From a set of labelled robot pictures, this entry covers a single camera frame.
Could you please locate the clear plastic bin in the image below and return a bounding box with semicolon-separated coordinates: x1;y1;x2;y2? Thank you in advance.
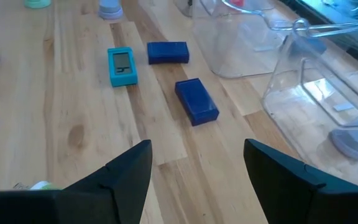
261;17;358;191
192;0;329;79
173;0;260;18

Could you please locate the mint green hourglass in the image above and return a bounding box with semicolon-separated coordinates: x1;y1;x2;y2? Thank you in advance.
23;0;52;9

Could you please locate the green white plug charger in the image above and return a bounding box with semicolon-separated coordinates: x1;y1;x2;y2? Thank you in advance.
12;180;62;191

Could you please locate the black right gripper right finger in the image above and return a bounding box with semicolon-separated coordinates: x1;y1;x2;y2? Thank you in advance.
243;138;358;224

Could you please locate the purple rectangular box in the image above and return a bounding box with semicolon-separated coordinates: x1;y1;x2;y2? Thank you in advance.
147;41;190;65
175;78;220;127

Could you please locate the teal digital timer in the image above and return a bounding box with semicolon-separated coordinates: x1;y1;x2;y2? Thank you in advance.
107;46;139;88

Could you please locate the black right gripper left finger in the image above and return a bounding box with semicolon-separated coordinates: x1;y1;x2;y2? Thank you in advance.
0;139;154;224

